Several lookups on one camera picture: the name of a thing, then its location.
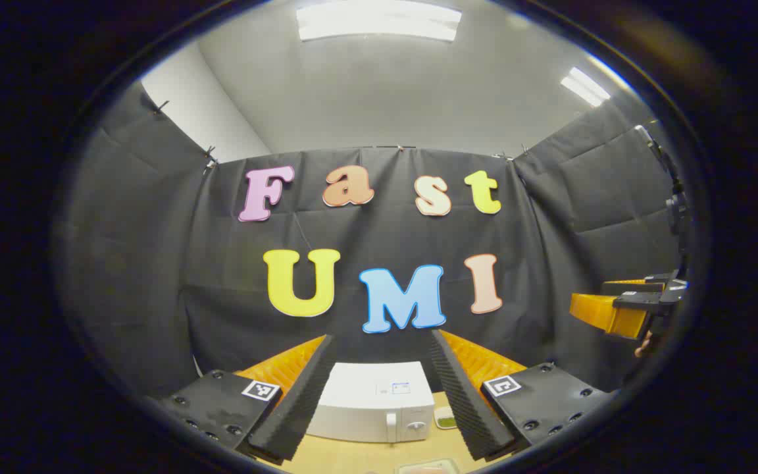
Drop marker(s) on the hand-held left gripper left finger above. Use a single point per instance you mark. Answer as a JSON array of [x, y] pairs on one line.
[[300, 408]]

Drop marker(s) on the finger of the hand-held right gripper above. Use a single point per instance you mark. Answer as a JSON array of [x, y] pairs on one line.
[[603, 313], [635, 287]]

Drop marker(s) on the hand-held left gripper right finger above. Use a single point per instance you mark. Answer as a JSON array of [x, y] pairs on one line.
[[468, 408]]

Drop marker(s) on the white microwave oven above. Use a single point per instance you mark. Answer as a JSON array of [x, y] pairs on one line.
[[366, 401]]

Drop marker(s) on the white divided dish of beans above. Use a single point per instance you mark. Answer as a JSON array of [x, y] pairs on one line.
[[445, 418]]

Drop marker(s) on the small ceiling light panel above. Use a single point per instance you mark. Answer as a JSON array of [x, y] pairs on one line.
[[586, 85]]

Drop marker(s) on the large ceiling light panel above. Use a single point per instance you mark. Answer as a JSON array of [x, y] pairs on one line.
[[379, 20]]

